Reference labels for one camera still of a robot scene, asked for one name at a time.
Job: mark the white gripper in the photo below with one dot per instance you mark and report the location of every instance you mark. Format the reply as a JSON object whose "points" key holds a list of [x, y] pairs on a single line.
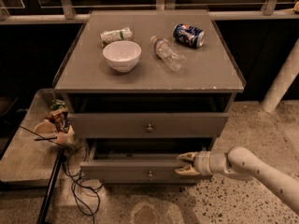
{"points": [[203, 162]]}

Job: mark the grey drawer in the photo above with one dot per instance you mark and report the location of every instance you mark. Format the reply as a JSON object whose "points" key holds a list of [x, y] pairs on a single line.
{"points": [[147, 125], [140, 161]]}

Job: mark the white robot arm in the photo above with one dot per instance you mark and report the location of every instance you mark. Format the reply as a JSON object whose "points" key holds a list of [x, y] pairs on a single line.
{"points": [[241, 164]]}

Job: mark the grey drawer cabinet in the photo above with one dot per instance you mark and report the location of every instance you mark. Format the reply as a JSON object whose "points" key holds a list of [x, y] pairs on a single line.
{"points": [[207, 84]]}

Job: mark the grey top drawer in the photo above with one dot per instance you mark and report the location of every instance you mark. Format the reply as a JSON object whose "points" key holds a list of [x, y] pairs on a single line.
{"points": [[147, 125]]}

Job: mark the clear plastic water bottle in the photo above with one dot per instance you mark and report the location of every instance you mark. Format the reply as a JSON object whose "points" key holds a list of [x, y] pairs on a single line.
{"points": [[168, 53]]}

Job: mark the white bowl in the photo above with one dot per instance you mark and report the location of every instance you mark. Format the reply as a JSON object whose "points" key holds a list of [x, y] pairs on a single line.
{"points": [[122, 56]]}

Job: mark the blue soda can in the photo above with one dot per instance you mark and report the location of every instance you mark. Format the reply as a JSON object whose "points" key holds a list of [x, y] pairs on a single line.
{"points": [[189, 35]]}

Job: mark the white slanted pole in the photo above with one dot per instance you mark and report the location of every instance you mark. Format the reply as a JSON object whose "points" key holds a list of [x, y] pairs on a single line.
{"points": [[285, 77]]}

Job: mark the pile of small items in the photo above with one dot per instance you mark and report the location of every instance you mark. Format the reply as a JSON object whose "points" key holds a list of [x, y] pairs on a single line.
{"points": [[55, 127]]}

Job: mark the green white soda can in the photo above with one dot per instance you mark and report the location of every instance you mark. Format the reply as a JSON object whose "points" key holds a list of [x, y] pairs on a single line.
{"points": [[108, 37]]}

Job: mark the grey side table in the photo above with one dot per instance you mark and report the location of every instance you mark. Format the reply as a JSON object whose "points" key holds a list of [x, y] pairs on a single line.
{"points": [[27, 162]]}

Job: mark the metal window railing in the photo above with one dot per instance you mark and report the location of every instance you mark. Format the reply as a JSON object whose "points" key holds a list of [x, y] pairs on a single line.
{"points": [[74, 11]]}

